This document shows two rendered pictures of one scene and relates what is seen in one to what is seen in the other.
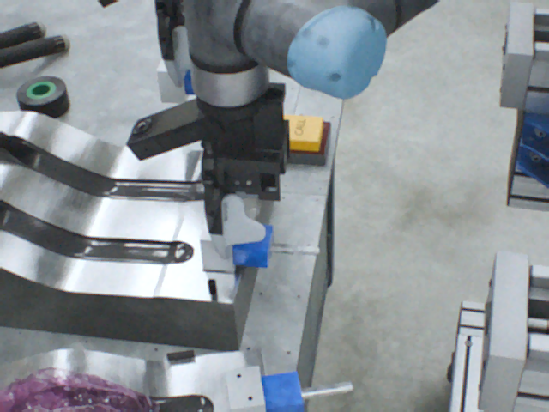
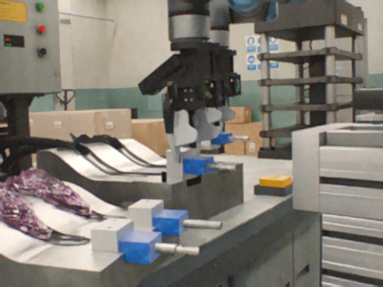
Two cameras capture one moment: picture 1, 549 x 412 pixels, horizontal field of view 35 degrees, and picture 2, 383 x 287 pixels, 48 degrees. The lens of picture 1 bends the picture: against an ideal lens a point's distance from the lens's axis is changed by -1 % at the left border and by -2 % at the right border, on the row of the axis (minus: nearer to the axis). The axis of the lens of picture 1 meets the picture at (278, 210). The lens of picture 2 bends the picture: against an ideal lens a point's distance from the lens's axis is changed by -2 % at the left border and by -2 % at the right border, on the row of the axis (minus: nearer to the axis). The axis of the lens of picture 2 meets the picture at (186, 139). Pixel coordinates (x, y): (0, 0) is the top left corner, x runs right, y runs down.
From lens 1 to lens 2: 0.66 m
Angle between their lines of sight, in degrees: 44
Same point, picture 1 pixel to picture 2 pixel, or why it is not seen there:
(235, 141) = (187, 73)
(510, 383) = (312, 165)
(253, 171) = (191, 84)
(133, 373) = (94, 202)
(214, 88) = (173, 26)
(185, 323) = not seen: hidden behind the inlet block
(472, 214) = not seen: outside the picture
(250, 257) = (192, 165)
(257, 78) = (197, 23)
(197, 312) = (152, 194)
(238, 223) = (183, 129)
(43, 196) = (111, 155)
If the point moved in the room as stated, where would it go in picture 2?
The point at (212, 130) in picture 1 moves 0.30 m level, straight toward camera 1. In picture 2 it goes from (174, 62) to (81, 47)
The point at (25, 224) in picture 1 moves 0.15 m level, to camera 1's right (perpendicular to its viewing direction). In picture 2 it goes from (93, 159) to (153, 161)
